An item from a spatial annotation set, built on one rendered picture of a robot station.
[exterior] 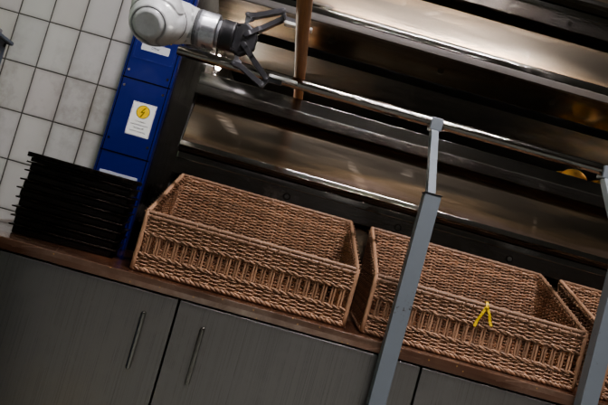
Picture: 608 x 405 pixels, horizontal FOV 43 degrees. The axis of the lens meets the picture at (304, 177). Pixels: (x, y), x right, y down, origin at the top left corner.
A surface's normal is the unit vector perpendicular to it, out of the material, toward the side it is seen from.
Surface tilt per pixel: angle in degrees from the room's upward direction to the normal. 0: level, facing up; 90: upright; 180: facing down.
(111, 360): 90
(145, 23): 116
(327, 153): 70
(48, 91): 90
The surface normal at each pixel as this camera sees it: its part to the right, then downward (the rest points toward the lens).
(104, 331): 0.03, -0.06
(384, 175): 0.12, -0.38
